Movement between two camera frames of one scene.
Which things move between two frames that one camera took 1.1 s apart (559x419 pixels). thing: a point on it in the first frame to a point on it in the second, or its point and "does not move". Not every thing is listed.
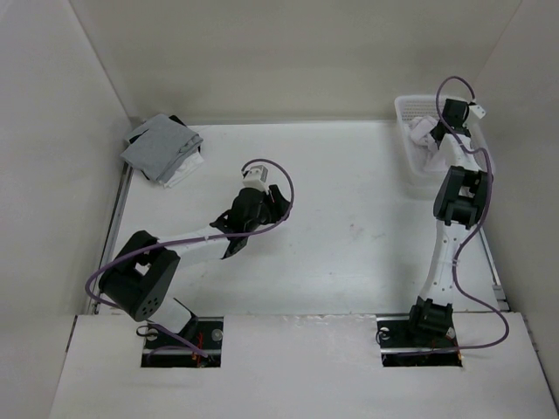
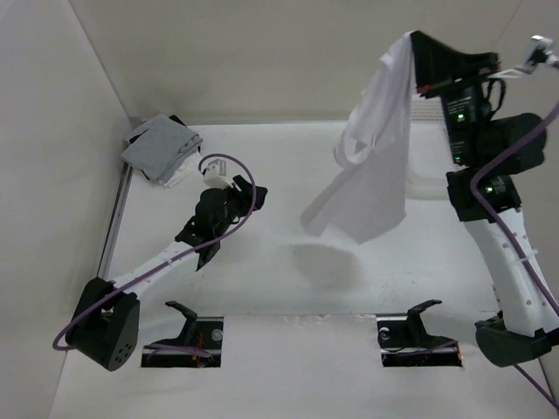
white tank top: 434,158 to 363,197
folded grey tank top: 166,143 does not move
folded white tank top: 186,168 does not move
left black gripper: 275,202 to 246,199
